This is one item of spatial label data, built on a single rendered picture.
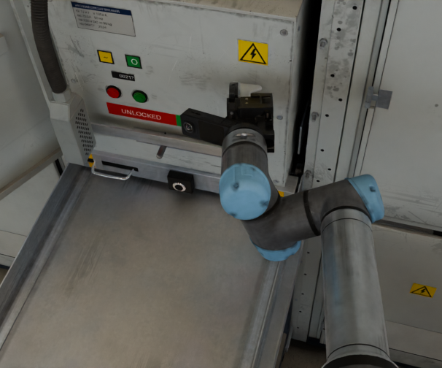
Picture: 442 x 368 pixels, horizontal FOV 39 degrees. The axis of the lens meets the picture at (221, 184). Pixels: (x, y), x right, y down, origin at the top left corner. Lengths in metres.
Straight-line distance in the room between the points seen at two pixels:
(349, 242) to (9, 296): 0.82
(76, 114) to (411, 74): 0.66
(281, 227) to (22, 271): 0.69
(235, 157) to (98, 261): 0.59
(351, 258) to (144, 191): 0.79
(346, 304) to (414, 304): 1.05
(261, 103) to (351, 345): 0.49
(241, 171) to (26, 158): 0.83
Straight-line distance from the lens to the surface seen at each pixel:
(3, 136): 1.56
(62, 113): 1.31
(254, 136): 1.01
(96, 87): 1.38
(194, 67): 1.23
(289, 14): 1.10
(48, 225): 1.52
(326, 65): 1.23
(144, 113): 1.37
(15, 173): 1.65
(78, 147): 1.37
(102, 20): 1.24
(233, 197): 0.91
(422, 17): 1.11
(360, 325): 0.78
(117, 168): 1.55
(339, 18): 1.15
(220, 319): 1.35
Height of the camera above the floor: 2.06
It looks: 52 degrees down
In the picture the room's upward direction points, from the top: 4 degrees counter-clockwise
